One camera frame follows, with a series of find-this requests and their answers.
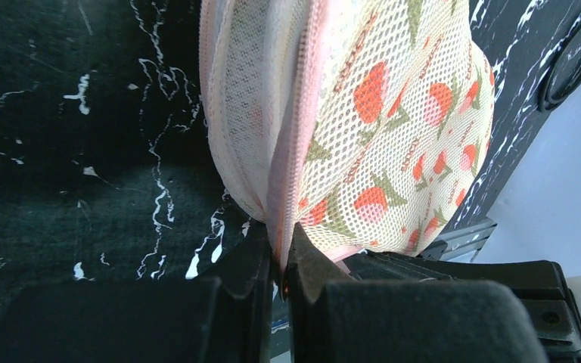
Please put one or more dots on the aluminium frame rail right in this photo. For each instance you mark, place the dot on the aluminium frame rail right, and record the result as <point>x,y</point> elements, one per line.
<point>461,242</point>

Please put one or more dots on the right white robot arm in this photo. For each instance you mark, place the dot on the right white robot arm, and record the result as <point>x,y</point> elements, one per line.
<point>552,300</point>

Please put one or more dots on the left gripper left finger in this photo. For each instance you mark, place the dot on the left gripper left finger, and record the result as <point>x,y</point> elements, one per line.
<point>223,315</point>

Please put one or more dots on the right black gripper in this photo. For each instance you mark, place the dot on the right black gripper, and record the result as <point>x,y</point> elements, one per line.
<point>540,285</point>

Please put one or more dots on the strawberry print mesh laundry bag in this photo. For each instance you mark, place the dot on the strawberry print mesh laundry bag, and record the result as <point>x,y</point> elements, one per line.
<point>363,122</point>

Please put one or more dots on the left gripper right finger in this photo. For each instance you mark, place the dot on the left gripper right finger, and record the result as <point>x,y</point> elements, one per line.
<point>336,318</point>

